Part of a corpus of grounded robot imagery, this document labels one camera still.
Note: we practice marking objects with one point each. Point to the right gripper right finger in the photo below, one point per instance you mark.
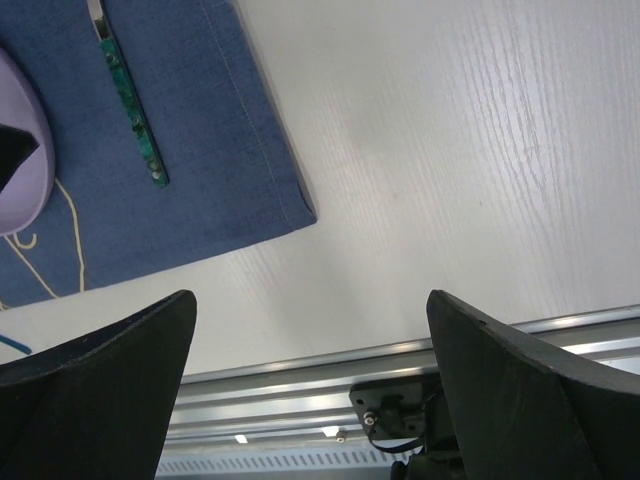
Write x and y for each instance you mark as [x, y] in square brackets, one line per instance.
[522, 408]

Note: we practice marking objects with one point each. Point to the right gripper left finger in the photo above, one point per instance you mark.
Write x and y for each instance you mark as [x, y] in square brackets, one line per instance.
[98, 406]

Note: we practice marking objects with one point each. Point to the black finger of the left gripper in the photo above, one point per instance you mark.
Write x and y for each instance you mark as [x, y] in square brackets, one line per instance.
[16, 145]

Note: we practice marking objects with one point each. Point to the purple plastic plate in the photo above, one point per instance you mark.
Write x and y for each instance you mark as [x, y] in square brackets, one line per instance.
[25, 196]

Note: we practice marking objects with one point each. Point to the metal spoon green handle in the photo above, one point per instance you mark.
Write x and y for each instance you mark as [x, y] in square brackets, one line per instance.
[127, 93]

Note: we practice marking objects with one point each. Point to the blue cloth placemat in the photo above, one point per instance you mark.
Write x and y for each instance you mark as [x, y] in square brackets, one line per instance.
[165, 144]

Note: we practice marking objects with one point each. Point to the blue fork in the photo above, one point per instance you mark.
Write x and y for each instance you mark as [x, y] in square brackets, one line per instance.
[15, 345]

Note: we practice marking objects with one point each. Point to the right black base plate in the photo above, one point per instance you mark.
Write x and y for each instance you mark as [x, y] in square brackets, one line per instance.
[403, 414]

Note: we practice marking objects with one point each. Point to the perforated cable duct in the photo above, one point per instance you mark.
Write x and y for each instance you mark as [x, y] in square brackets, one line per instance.
[334, 458]

